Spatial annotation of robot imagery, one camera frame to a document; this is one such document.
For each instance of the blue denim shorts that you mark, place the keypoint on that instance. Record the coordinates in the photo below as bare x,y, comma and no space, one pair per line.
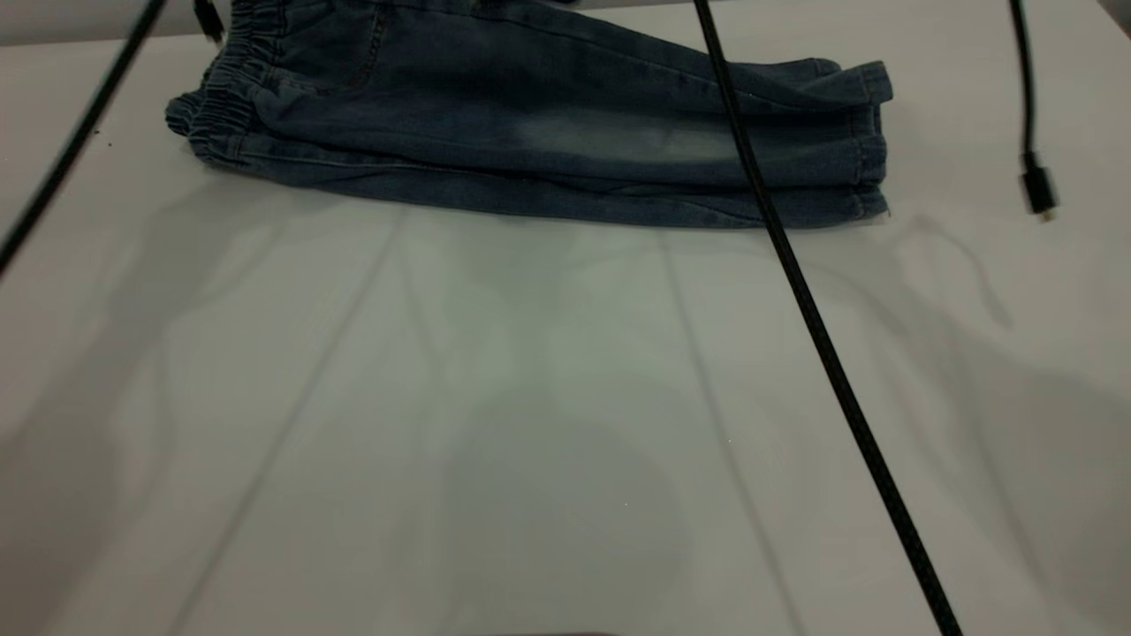
442,106

